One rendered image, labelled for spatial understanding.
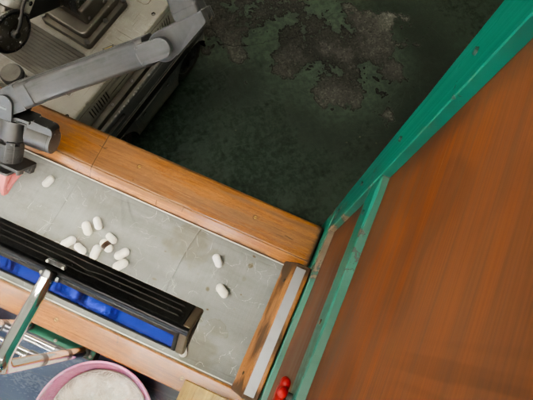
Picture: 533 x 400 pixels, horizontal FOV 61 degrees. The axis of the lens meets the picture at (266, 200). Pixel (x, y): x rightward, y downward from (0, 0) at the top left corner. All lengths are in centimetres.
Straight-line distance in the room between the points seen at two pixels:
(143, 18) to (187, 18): 84
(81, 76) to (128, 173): 27
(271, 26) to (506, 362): 213
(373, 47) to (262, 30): 52
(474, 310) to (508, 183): 7
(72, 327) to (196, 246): 33
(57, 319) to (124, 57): 60
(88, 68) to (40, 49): 75
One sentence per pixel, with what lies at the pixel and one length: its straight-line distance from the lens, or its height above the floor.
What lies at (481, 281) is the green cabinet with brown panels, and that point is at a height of 162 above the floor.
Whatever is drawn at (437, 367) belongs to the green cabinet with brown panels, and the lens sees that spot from 27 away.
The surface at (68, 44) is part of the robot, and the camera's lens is 174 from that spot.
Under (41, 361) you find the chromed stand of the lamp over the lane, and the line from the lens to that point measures 94.
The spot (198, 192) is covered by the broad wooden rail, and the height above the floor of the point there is 76.
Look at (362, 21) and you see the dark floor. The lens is 236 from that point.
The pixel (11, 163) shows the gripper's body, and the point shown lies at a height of 83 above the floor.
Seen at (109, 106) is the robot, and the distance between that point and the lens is 172.
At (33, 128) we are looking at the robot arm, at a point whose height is 89.
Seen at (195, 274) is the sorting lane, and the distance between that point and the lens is 112.
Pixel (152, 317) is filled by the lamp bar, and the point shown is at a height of 111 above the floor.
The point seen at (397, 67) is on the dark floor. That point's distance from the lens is 227.
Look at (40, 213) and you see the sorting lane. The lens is 124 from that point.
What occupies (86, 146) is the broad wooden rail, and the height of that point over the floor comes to 76.
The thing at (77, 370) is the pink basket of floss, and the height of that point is 75.
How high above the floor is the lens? 185
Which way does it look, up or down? 75 degrees down
